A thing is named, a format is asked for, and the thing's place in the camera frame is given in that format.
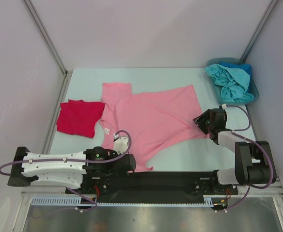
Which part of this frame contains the pink t shirt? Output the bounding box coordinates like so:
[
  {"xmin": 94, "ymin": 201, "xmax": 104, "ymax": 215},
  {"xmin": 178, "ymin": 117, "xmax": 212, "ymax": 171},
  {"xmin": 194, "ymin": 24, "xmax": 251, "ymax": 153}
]
[{"xmin": 100, "ymin": 83, "xmax": 206, "ymax": 172}]

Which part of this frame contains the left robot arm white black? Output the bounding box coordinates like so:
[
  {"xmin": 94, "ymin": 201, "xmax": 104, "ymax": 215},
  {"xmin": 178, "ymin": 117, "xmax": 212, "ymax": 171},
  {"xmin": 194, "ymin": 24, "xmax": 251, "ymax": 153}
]
[{"xmin": 7, "ymin": 146, "xmax": 136, "ymax": 193}]

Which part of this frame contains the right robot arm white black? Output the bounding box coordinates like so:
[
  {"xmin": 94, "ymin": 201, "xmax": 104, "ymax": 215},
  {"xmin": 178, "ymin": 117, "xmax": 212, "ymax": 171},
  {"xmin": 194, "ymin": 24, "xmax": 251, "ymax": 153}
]
[{"xmin": 193, "ymin": 104, "xmax": 277, "ymax": 194}]

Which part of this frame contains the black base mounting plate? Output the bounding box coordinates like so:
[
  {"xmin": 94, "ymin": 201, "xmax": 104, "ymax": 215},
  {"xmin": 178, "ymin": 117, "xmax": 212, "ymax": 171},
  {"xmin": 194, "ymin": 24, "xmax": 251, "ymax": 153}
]
[{"xmin": 76, "ymin": 171, "xmax": 238, "ymax": 204}]

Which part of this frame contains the light blue t shirt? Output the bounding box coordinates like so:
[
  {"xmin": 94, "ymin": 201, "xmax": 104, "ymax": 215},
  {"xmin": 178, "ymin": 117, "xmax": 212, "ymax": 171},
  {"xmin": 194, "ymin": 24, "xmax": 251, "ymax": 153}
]
[{"xmin": 205, "ymin": 64, "xmax": 254, "ymax": 103}]

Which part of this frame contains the dark blue t shirt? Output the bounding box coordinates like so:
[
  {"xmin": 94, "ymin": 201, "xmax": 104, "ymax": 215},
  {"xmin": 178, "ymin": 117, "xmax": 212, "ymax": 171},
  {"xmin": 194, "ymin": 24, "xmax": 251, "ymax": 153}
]
[{"xmin": 219, "ymin": 62, "xmax": 252, "ymax": 93}]

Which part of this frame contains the red folded t shirt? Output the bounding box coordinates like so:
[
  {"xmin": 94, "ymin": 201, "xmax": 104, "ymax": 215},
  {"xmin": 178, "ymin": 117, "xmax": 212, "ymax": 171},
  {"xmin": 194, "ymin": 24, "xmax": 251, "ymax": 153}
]
[{"xmin": 56, "ymin": 100, "xmax": 105, "ymax": 138}]

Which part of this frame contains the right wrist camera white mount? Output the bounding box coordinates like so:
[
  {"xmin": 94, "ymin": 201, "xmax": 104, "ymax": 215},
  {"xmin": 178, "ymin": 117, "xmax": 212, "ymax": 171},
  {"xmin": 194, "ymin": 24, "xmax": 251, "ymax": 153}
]
[{"xmin": 219, "ymin": 104, "xmax": 227, "ymax": 112}]

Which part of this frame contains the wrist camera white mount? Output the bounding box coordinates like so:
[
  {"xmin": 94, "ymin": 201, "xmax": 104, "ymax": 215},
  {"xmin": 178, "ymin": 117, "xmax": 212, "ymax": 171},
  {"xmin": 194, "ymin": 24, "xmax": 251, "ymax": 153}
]
[
  {"xmin": 113, "ymin": 135, "xmax": 129, "ymax": 155},
  {"xmin": 219, "ymin": 104, "xmax": 227, "ymax": 112}
]

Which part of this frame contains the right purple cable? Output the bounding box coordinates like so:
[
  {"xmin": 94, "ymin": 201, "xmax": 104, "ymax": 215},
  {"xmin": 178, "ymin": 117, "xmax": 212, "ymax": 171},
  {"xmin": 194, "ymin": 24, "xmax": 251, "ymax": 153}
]
[{"xmin": 224, "ymin": 104, "xmax": 277, "ymax": 189}]

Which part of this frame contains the purple cable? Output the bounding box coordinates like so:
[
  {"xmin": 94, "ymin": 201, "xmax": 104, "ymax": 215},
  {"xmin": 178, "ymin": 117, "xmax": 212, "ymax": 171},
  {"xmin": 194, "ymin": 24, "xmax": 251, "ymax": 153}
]
[
  {"xmin": 0, "ymin": 130, "xmax": 132, "ymax": 176},
  {"xmin": 224, "ymin": 104, "xmax": 277, "ymax": 189}
]

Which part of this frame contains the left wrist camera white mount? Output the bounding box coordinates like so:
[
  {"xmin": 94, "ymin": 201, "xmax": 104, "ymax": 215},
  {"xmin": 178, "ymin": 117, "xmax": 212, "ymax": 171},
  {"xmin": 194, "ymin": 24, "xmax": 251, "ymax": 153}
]
[{"xmin": 113, "ymin": 135, "xmax": 129, "ymax": 155}]

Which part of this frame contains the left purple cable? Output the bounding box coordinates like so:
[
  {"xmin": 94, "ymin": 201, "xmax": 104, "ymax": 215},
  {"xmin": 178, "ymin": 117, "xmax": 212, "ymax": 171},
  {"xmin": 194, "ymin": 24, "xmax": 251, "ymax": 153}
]
[{"xmin": 0, "ymin": 130, "xmax": 132, "ymax": 176}]

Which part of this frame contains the slotted cable duct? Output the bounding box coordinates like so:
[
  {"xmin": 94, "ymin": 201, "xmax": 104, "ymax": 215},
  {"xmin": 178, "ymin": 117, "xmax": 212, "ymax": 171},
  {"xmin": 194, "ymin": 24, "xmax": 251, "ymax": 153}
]
[{"xmin": 31, "ymin": 195, "xmax": 229, "ymax": 207}]

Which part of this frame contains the aluminium rail front right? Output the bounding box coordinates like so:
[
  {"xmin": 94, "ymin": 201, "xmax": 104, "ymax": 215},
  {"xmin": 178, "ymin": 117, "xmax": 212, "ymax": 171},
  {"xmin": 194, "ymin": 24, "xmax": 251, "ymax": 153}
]
[{"xmin": 204, "ymin": 176, "xmax": 283, "ymax": 232}]

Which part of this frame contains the right aluminium frame post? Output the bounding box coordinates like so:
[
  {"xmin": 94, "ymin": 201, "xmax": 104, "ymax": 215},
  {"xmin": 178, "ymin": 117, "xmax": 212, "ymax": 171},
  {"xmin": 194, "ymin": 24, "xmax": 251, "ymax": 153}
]
[{"xmin": 240, "ymin": 0, "xmax": 281, "ymax": 62}]

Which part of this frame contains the aluminium frame post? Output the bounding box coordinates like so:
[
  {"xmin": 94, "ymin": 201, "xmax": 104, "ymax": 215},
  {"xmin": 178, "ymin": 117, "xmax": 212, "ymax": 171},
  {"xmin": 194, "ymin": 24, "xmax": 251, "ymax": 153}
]
[
  {"xmin": 21, "ymin": 0, "xmax": 68, "ymax": 76},
  {"xmin": 240, "ymin": 0, "xmax": 281, "ymax": 62}
]

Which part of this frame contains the left aluminium frame post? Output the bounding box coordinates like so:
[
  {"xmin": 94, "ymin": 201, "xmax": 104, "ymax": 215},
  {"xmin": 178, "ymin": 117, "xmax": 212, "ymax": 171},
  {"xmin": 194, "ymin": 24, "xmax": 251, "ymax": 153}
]
[{"xmin": 21, "ymin": 0, "xmax": 68, "ymax": 76}]

